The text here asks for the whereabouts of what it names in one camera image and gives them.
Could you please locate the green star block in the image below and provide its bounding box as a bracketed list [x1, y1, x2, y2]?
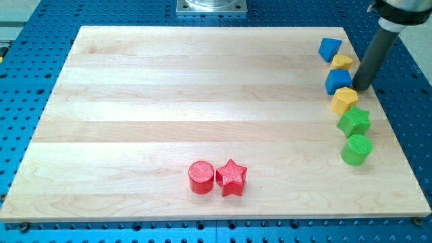
[337, 106, 371, 138]

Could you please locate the blue cube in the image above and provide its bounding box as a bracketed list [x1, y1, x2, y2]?
[325, 70, 352, 95]

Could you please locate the yellow pentagon block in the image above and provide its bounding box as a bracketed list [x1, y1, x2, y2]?
[331, 87, 358, 115]

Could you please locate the wooden board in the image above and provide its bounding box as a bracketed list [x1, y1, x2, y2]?
[1, 26, 431, 223]

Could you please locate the yellow heart block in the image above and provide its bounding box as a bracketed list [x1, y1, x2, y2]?
[330, 54, 353, 70]

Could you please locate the red star block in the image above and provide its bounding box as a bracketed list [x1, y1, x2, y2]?
[215, 159, 247, 197]

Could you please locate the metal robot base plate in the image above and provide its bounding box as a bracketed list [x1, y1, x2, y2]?
[176, 0, 248, 14]

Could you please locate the red cylinder block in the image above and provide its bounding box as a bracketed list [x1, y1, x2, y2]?
[188, 161, 215, 194]

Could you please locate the blue triangle block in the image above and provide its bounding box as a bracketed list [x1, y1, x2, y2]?
[318, 38, 342, 63]

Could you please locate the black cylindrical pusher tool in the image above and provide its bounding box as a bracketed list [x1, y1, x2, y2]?
[352, 27, 401, 91]

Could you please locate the green cylinder block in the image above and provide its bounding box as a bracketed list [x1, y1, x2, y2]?
[340, 134, 373, 166]

